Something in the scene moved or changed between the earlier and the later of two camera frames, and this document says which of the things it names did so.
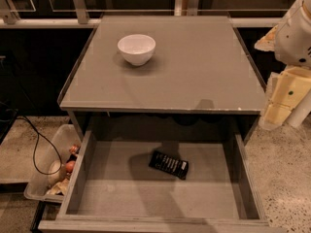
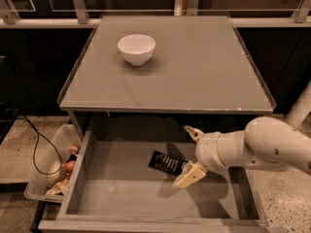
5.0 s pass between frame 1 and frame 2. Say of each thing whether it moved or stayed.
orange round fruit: stayed
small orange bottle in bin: stayed
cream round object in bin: stayed
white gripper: moved
